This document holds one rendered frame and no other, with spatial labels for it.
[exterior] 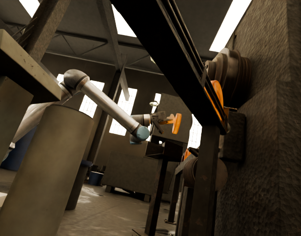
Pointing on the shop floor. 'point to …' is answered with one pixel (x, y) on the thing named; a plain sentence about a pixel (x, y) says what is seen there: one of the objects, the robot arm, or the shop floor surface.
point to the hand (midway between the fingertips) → (177, 121)
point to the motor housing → (188, 176)
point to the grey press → (169, 107)
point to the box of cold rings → (130, 173)
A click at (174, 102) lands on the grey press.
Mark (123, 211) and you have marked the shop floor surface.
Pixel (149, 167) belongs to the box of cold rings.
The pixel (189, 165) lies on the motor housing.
